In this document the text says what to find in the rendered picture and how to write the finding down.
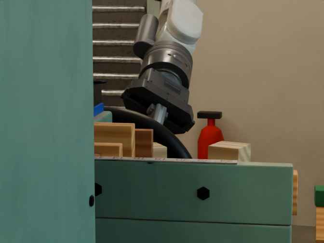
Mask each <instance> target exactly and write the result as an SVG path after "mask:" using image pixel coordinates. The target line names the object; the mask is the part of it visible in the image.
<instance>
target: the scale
mask: <svg viewBox="0 0 324 243"><path fill-rule="evenodd" d="M94 160H103V161H135V162H183V163H216V164H237V162H238V160H208V159H174V158H141V157H108V156H95V157H94Z"/></svg>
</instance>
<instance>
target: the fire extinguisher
mask: <svg viewBox="0 0 324 243"><path fill-rule="evenodd" d="M197 118H198V119H207V126H206V127H204V128H203V129H202V130H201V133H200V136H199V138H198V159H208V146H209V145H211V144H214V143H217V142H220V141H225V140H224V137H223V134H222V132H221V129H219V128H218V127H216V126H215V119H220V118H222V112H218V111H199V112H198V113H197Z"/></svg>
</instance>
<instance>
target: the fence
mask: <svg viewBox="0 0 324 243"><path fill-rule="evenodd" d="M293 174H294V167H293V164H292V163H275V162H237V164H216V163H183V162H135V161H103V160H95V161H94V188H95V217H103V218H126V219H150V220H173V221H196V222H219V223H243V224H266V225H289V226H290V225H292V208H293Z"/></svg>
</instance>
